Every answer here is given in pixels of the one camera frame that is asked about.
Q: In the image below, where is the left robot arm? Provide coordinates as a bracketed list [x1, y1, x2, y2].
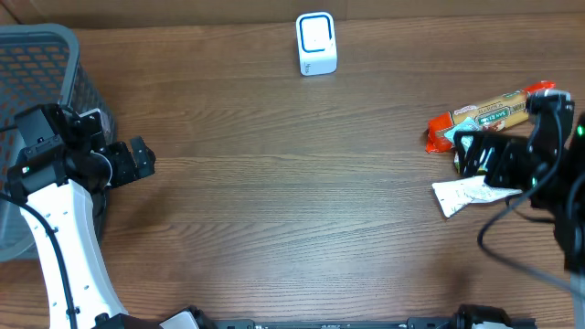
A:
[1, 104, 204, 328]

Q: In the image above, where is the teal wet wipes pack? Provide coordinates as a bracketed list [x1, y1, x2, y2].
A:
[442, 116, 481, 154]

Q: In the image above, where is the green juice carton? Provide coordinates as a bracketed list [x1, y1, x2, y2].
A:
[453, 153, 487, 175]

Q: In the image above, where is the white cosmetic tube gold cap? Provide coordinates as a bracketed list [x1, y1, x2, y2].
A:
[431, 175, 522, 218]

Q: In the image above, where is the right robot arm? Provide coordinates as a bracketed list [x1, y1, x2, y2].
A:
[453, 90, 584, 328]

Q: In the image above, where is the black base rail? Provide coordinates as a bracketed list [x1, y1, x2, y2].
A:
[200, 314, 538, 329]

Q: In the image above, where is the grey plastic shopping basket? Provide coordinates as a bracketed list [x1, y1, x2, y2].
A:
[1, 24, 117, 262]

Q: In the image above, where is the white barcode scanner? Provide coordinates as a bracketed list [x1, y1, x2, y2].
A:
[295, 11, 338, 77]

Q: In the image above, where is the orange biscuit roll package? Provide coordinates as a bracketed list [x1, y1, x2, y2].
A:
[426, 80, 556, 153]

